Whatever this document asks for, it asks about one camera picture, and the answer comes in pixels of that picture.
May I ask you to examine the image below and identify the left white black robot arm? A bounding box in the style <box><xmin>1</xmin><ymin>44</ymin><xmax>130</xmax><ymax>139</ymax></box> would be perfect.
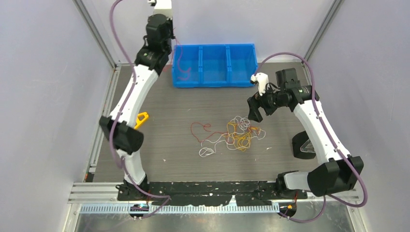
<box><xmin>99</xmin><ymin>14</ymin><xmax>174</xmax><ymax>201</ymax></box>

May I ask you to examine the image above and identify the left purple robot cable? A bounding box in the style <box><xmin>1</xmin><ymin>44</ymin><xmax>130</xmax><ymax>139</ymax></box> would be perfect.
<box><xmin>109</xmin><ymin>0</ymin><xmax>172</xmax><ymax>219</ymax></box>

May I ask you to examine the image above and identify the blue three-compartment plastic bin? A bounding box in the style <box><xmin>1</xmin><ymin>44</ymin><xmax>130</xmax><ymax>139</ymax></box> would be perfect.
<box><xmin>172</xmin><ymin>43</ymin><xmax>258</xmax><ymax>88</ymax></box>

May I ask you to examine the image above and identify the white thin cable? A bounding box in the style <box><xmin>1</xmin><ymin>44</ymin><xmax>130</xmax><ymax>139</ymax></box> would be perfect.
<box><xmin>198</xmin><ymin>116</ymin><xmax>266</xmax><ymax>158</ymax></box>

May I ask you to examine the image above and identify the aluminium front rail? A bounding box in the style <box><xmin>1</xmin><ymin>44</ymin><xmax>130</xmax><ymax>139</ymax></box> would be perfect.
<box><xmin>68</xmin><ymin>183</ymin><xmax>346</xmax><ymax>216</ymax></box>

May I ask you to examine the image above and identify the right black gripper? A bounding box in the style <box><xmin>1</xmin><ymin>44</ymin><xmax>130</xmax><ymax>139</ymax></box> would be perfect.
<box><xmin>248</xmin><ymin>82</ymin><xmax>287</xmax><ymax>122</ymax></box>

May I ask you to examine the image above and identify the black triangular stand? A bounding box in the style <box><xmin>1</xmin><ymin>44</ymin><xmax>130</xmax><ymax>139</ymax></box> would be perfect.
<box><xmin>292</xmin><ymin>131</ymin><xmax>316</xmax><ymax>160</ymax></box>

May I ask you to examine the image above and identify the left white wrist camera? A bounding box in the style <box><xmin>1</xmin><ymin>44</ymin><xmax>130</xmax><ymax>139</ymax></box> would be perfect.
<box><xmin>147</xmin><ymin>0</ymin><xmax>173</xmax><ymax>18</ymax></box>

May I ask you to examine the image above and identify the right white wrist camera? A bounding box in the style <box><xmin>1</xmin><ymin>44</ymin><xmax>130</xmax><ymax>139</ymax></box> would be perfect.
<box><xmin>250</xmin><ymin>72</ymin><xmax>269</xmax><ymax>96</ymax></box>

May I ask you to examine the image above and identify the yellow triangular plastic stand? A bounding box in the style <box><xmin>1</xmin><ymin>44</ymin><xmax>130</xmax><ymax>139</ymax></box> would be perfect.
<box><xmin>134</xmin><ymin>112</ymin><xmax>149</xmax><ymax>130</ymax></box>

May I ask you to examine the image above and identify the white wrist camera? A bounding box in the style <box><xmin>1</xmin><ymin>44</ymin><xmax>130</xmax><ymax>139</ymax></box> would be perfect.
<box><xmin>147</xmin><ymin>0</ymin><xmax>173</xmax><ymax>18</ymax></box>
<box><xmin>250</xmin><ymin>72</ymin><xmax>269</xmax><ymax>96</ymax></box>

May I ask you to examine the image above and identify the orange yellow thin cable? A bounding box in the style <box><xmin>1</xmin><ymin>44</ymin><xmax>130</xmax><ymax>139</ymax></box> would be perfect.
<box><xmin>226</xmin><ymin>120</ymin><xmax>262</xmax><ymax>152</ymax></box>

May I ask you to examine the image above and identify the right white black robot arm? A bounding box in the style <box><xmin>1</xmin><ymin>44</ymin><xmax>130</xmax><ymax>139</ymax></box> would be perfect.
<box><xmin>247</xmin><ymin>68</ymin><xmax>364</xmax><ymax>199</ymax></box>

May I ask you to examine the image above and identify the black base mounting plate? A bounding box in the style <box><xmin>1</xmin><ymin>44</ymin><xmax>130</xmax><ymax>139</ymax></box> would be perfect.
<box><xmin>116</xmin><ymin>181</ymin><xmax>308</xmax><ymax>206</ymax></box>

